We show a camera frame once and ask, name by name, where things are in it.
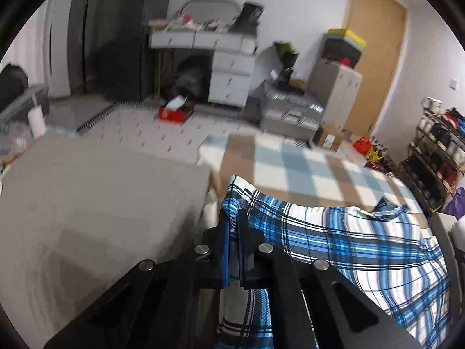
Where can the white paper cup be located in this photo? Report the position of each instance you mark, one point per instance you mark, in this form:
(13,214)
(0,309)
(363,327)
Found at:
(37,120)

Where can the green bouquet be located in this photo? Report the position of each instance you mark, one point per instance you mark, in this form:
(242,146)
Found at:
(285,47)

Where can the white light switch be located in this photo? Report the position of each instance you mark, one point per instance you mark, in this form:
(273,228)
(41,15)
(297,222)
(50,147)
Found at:
(454,84)

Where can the white patterned rug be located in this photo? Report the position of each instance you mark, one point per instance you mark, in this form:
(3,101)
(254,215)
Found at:
(145,134)

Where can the white storage cabinet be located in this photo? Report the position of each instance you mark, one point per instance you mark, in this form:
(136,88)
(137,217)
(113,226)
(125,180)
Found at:
(338,94)

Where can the dark wardrobe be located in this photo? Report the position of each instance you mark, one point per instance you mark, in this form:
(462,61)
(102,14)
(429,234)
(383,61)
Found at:
(127,36)
(78,43)

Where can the dark grey shoe box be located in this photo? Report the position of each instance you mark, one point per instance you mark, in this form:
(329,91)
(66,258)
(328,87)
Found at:
(341,48)

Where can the oval mirror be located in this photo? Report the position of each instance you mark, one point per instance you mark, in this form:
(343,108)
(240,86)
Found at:
(210,9)

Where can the gold metal shoe rack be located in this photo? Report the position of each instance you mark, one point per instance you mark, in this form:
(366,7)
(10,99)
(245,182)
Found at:
(432,169)

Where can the silver flat suitcase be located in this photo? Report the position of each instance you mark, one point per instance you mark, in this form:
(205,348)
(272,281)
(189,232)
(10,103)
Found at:
(290,116)

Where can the cardboard box white label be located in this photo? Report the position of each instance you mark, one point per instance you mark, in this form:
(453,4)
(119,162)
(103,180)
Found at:
(328,138)

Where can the black backpack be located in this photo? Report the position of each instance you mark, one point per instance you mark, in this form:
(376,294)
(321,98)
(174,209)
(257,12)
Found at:
(12,83)

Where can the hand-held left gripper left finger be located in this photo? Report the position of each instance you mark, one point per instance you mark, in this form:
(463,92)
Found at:
(226,254)

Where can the red tissue box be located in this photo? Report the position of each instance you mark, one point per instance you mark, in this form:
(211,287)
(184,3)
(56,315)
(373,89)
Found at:
(174,114)

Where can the white desk with drawers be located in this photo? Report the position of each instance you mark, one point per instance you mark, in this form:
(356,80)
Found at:
(232,69)

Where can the purple cloth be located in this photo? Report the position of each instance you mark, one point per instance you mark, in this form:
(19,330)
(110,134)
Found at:
(456,201)

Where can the white pillow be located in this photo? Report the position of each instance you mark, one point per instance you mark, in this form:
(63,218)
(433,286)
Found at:
(459,231)

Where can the black shoe box red logo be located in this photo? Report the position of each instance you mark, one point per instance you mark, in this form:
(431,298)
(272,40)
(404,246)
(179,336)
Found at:
(341,61)

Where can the clutter of desk items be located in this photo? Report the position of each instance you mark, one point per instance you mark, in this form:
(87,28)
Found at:
(181,23)

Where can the wooden door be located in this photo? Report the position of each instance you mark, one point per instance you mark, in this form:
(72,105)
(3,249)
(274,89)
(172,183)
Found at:
(377,61)

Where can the row of shoes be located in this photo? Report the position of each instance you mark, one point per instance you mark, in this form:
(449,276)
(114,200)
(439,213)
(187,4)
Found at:
(439,136)

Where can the bed with checkered sheet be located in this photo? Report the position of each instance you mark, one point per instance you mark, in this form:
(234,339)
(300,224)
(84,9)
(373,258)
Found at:
(290,167)

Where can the dark round chair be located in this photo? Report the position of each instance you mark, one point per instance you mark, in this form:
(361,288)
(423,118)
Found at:
(190,76)

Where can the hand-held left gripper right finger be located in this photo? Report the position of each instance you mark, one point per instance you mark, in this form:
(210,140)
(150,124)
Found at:
(244,269)

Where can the blue plaid shirt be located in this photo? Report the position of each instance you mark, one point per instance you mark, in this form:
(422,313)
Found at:
(345,243)

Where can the red plastic bag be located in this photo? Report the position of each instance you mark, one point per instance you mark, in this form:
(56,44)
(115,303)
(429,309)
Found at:
(363,145)

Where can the black bag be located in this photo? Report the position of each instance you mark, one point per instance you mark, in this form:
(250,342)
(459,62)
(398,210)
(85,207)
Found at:
(249,16)

